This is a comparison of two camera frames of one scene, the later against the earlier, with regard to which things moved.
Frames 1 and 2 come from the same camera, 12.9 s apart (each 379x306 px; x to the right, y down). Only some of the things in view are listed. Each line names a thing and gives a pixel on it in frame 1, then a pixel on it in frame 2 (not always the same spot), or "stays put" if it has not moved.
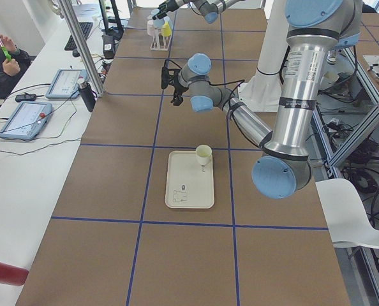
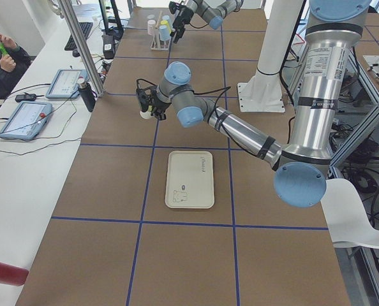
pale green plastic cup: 203,152 to 145,115
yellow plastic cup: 166,29 stays put
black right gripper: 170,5 to 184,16
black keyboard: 85,27 stays put
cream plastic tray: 189,184 stays put
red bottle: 6,273 stays put
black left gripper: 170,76 to 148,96
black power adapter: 25,97 stays put
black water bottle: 88,95 stays put
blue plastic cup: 158,22 to 164,32
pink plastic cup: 150,27 stays put
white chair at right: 346,218 stays put
